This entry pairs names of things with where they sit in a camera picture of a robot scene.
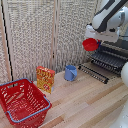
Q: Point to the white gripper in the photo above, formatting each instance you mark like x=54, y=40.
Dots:
x=105, y=34

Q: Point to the red bowl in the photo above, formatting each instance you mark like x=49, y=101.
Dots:
x=90, y=44

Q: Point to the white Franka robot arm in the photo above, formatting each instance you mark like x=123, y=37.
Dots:
x=108, y=15

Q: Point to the silver black toaster oven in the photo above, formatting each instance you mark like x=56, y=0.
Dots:
x=116, y=46

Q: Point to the black dish rack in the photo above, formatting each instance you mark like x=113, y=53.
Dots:
x=94, y=74

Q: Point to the blue mug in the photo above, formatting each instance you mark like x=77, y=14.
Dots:
x=70, y=73

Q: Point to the red yellow cereal box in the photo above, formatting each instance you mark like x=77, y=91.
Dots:
x=45, y=79

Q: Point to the red plastic shopping basket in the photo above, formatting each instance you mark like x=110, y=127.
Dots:
x=23, y=103

